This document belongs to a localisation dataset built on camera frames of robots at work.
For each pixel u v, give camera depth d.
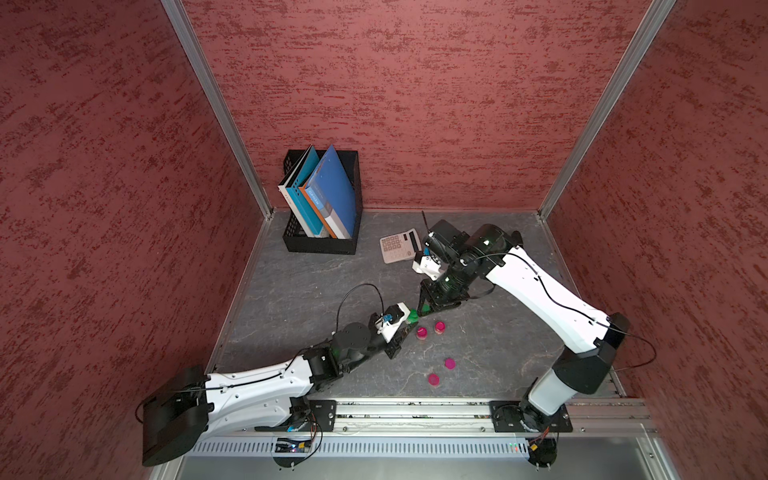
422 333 0.87
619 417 0.76
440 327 0.89
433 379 0.79
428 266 0.65
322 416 0.74
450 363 0.83
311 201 0.89
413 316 0.67
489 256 0.46
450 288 0.57
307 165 0.93
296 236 1.10
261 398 0.49
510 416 0.74
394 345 0.64
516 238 1.07
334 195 1.04
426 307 0.64
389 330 0.63
